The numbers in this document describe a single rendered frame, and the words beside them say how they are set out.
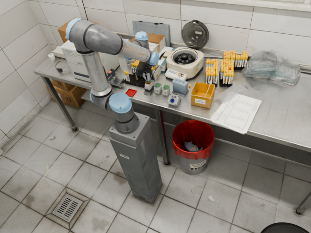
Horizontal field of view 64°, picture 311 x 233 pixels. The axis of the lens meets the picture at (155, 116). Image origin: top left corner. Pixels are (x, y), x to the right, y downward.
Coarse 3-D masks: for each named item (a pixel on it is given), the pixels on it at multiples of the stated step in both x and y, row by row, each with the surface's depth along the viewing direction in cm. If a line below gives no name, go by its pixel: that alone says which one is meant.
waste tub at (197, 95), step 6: (198, 84) 169; (204, 84) 167; (192, 90) 163; (198, 90) 173; (204, 90) 171; (210, 90) 169; (192, 96) 161; (198, 96) 159; (204, 96) 171; (210, 96) 170; (192, 102) 165; (198, 102) 163; (204, 102) 161; (210, 102) 160
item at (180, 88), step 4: (176, 80) 171; (180, 80) 171; (176, 84) 171; (180, 84) 169; (184, 84) 168; (176, 88) 174; (180, 88) 172; (184, 88) 169; (172, 92) 178; (176, 92) 176; (180, 92) 175; (184, 92) 172; (184, 96) 173
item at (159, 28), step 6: (132, 24) 214; (138, 24) 212; (144, 24) 209; (150, 24) 207; (156, 24) 204; (162, 24) 202; (138, 30) 215; (144, 30) 213; (150, 30) 210; (156, 30) 208; (162, 30) 205; (168, 30) 203; (168, 36) 206; (168, 42) 210
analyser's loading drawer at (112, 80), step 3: (111, 75) 188; (108, 78) 186; (111, 78) 189; (114, 78) 190; (117, 78) 188; (123, 78) 186; (108, 81) 187; (111, 81) 188; (114, 81) 186; (117, 81) 187; (120, 81) 184; (123, 81) 186; (114, 84) 186; (117, 84) 185; (120, 84) 184; (120, 87) 185
